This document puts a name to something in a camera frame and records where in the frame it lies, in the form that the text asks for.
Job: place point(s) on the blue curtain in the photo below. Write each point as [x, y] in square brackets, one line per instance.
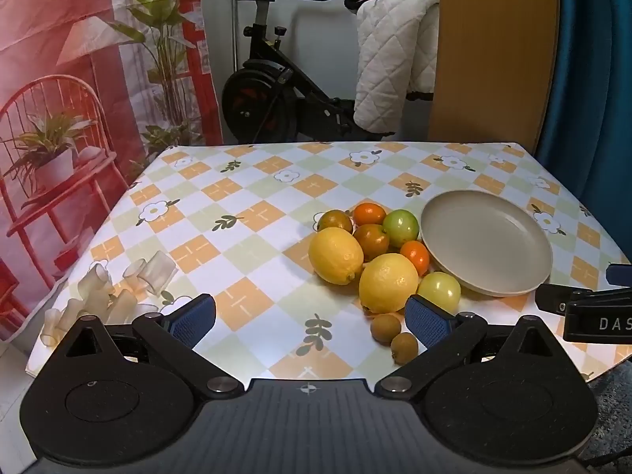
[592, 84]

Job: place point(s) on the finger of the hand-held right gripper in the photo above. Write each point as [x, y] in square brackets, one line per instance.
[553, 298]
[620, 275]

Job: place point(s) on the small brown kiwi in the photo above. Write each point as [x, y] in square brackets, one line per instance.
[385, 328]
[404, 348]

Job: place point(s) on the green tomato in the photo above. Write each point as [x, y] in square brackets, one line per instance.
[401, 227]

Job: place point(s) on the small orange tangerine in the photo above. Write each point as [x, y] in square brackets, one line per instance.
[369, 214]
[414, 255]

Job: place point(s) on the round wooden board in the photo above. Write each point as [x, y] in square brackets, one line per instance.
[489, 59]

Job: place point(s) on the greenish brown tangerine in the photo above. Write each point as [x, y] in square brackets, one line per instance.
[334, 220]

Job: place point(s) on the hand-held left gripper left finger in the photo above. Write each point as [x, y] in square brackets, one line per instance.
[192, 318]

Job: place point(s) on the pile of translucent plastic cups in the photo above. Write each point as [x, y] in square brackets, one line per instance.
[98, 296]

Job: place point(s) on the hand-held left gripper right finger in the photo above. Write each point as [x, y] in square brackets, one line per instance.
[427, 321]

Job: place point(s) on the brownish orange tangerine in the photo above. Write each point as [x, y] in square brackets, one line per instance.
[371, 239]

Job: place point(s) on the beige round plate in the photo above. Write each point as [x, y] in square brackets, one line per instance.
[486, 242]

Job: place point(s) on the yellow lemon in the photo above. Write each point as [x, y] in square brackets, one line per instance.
[335, 255]
[388, 282]

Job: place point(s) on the checkered floral tablecloth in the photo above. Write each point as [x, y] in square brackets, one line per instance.
[256, 256]

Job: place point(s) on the red printed backdrop cloth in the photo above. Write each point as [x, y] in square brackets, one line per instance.
[49, 59]

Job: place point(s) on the black exercise bike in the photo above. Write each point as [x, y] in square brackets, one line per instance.
[256, 89]

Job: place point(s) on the white quilted jacket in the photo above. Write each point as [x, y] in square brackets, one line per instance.
[390, 59]

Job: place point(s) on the yellow-green tomato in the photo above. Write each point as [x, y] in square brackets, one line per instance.
[439, 290]

